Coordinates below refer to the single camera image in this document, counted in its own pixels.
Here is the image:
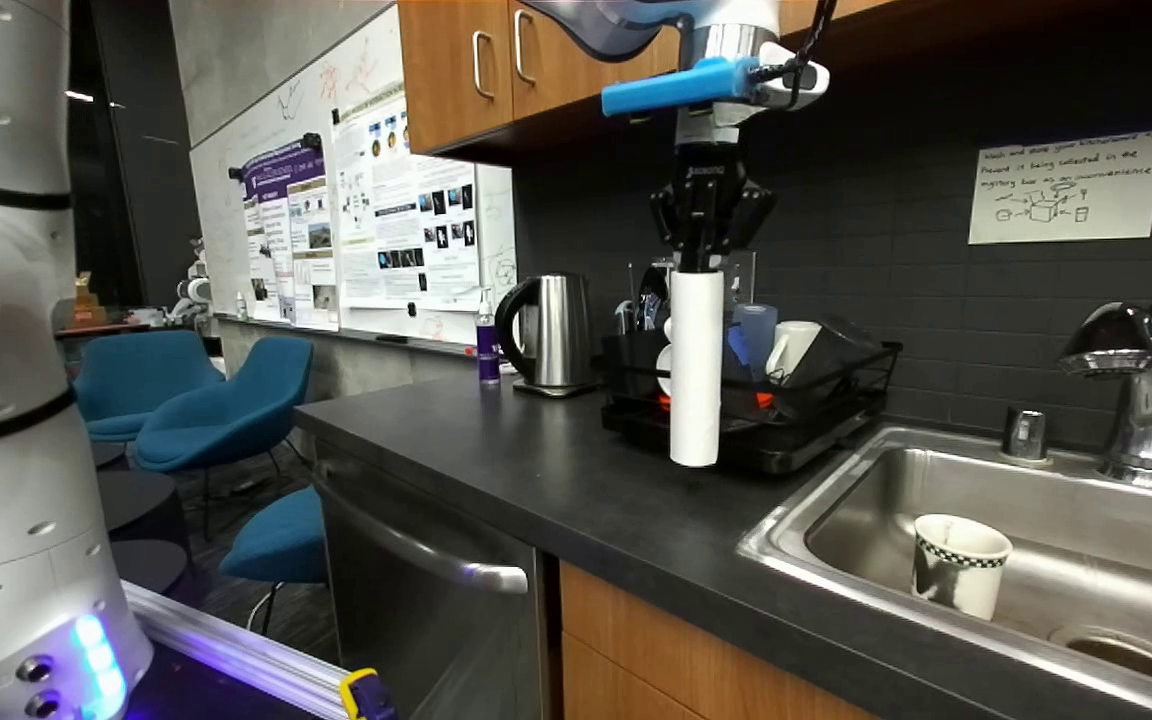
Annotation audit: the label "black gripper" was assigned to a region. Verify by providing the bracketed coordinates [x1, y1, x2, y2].
[649, 144, 776, 272]

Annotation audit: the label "white paper towel roll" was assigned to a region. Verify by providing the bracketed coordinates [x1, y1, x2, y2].
[667, 272, 725, 470]

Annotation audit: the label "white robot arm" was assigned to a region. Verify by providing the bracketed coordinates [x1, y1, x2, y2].
[0, 0, 153, 720]

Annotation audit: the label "blue cup in rack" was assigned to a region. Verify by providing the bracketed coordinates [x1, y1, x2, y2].
[730, 306, 781, 381]

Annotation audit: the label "white cup in rack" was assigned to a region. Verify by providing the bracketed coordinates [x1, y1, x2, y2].
[762, 322, 819, 381]

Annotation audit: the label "stainless steel electric kettle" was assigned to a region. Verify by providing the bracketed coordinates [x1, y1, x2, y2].
[495, 272, 594, 401]

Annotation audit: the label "black dish drying rack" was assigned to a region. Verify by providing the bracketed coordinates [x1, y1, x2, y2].
[605, 329, 901, 479]

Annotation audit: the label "purple soap bottle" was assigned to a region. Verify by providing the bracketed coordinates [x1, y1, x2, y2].
[477, 323, 499, 383]

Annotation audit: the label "wooden upper cabinets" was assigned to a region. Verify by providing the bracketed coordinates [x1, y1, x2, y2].
[395, 0, 888, 152]

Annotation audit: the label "wooden cabinets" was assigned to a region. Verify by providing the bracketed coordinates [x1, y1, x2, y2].
[395, 0, 888, 152]
[560, 564, 871, 720]

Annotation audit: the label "research poster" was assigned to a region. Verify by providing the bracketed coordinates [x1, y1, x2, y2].
[332, 91, 480, 318]

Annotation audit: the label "white whiteboard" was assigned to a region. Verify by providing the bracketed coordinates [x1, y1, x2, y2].
[192, 7, 515, 350]

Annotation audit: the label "purple poster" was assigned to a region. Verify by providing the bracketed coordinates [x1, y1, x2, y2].
[230, 132, 335, 329]

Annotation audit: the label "white patterned mug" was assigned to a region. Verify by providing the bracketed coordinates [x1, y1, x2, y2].
[911, 512, 1012, 620]

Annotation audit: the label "chrome faucet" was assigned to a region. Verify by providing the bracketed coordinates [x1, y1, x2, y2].
[1061, 299, 1152, 487]

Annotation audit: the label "wooden lower cabinets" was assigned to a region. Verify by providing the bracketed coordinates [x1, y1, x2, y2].
[560, 564, 871, 720]

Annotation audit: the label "stainless steel dishwasher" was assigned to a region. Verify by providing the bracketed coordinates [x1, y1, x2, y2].
[315, 462, 550, 720]

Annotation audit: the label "stainless steel sink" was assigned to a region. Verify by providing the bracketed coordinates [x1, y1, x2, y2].
[738, 426, 1152, 714]

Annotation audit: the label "blue upholstered chair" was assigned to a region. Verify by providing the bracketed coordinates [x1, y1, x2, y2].
[128, 335, 315, 476]

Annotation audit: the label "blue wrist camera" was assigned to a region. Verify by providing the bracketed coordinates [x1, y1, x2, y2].
[594, 53, 830, 119]

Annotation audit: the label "white paper wall note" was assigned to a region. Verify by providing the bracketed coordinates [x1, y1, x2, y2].
[968, 128, 1152, 244]

